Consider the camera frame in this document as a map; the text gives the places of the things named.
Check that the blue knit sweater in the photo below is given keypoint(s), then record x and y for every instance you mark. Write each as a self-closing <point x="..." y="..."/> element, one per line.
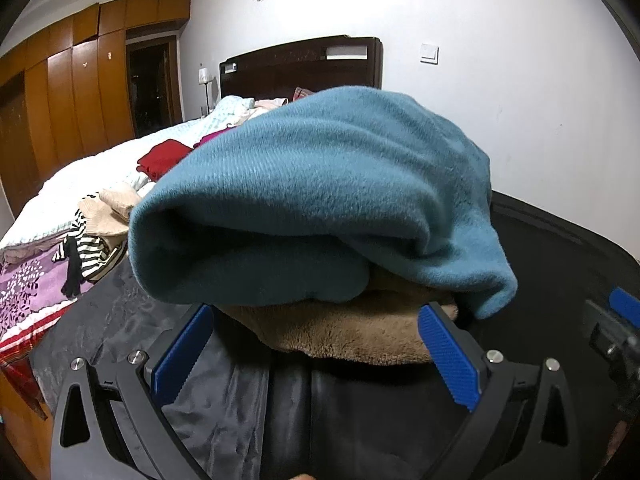
<point x="325" y="175"/>

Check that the white shade lamp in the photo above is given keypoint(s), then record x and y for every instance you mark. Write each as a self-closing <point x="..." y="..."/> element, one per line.
<point x="204" y="77"/>

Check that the dark wooden headboard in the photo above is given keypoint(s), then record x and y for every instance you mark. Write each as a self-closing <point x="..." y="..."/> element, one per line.
<point x="300" y="65"/>

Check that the purple floral bed sheet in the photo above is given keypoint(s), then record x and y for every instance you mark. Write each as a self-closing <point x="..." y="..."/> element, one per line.
<point x="25" y="290"/>

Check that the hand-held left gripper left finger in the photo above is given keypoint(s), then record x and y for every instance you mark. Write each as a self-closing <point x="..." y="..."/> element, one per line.
<point x="182" y="355"/>

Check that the red garment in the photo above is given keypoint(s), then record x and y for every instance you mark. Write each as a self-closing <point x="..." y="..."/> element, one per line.
<point x="162" y="157"/>

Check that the pink pillow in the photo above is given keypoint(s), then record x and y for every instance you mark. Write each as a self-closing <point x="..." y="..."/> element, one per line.
<point x="302" y="94"/>

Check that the dark glass door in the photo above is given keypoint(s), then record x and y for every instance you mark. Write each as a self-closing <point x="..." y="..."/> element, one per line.
<point x="150" y="90"/>

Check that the orange wooden wardrobe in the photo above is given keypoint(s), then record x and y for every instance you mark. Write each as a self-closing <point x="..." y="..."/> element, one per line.
<point x="55" y="100"/>

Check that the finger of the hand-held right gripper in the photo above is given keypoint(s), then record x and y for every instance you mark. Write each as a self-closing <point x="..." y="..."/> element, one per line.
<point x="612" y="337"/>
<point x="626" y="306"/>

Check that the white quilted blanket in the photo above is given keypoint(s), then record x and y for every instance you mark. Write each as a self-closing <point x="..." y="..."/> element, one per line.
<point x="90" y="170"/>

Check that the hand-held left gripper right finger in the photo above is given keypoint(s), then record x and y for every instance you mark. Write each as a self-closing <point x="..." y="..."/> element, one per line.
<point x="450" y="360"/>

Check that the brown fleece garment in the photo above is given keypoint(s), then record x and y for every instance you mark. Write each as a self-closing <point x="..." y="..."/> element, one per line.
<point x="350" y="335"/>

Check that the beige garment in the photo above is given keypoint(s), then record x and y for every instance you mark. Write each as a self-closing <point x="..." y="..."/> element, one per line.
<point x="112" y="207"/>

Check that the black cloth cover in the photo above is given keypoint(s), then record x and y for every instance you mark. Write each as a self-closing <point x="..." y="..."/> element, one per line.
<point x="550" y="270"/>

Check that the black white striped garment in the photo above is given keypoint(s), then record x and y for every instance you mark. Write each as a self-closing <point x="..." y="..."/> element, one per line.
<point x="92" y="255"/>

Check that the magenta garment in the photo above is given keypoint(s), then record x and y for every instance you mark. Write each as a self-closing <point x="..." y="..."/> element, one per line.
<point x="215" y="137"/>

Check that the white wall switch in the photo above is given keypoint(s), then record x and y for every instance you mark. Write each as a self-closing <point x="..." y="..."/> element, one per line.
<point x="429" y="53"/>

